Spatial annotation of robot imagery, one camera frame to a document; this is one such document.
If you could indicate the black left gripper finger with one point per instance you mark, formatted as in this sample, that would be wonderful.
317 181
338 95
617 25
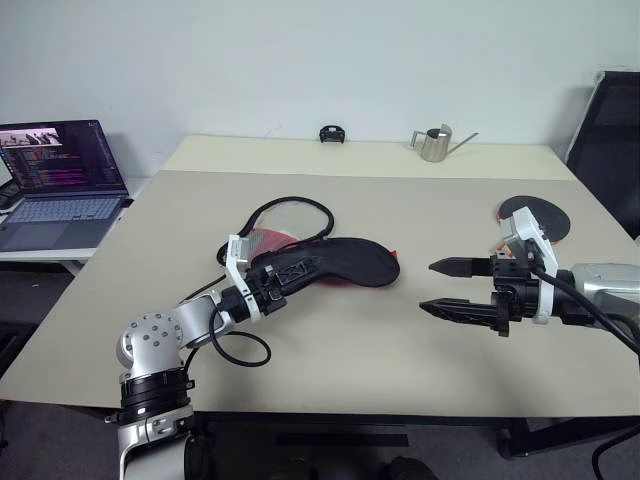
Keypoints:
295 276
280 261

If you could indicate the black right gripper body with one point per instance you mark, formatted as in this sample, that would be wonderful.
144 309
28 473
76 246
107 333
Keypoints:
515 290

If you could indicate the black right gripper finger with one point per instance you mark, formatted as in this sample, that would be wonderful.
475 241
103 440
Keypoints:
460 311
457 267

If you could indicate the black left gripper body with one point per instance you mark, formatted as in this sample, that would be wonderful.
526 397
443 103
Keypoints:
267 295

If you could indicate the black red paddle case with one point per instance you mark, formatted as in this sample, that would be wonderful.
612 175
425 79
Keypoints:
360 262

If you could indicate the black rubber table tennis paddle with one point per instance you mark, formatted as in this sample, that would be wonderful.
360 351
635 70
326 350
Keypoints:
552 220

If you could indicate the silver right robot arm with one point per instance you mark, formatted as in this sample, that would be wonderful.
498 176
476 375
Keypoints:
607 287

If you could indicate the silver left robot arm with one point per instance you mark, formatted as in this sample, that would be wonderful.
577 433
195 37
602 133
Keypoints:
150 335

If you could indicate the steel watering can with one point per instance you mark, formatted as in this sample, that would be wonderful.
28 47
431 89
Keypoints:
433 146

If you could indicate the small black plastic object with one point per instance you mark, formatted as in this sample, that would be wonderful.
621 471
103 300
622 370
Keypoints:
332 135

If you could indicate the dark rounded shape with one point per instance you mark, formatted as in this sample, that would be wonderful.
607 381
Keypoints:
410 469

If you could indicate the black office chair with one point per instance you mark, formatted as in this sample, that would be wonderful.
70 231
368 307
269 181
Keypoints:
610 150

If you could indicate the white side table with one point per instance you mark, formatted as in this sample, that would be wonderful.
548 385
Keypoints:
65 256

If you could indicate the open dark laptop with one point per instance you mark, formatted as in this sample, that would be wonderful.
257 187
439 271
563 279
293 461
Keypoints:
60 200

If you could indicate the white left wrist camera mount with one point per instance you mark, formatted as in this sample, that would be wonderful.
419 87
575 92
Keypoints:
234 257

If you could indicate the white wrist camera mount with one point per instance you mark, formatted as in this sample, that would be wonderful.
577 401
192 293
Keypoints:
234 257
525 225

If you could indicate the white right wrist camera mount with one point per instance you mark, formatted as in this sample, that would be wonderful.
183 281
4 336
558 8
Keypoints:
525 225

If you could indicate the black table frame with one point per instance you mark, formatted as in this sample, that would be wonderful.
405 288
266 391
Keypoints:
350 419

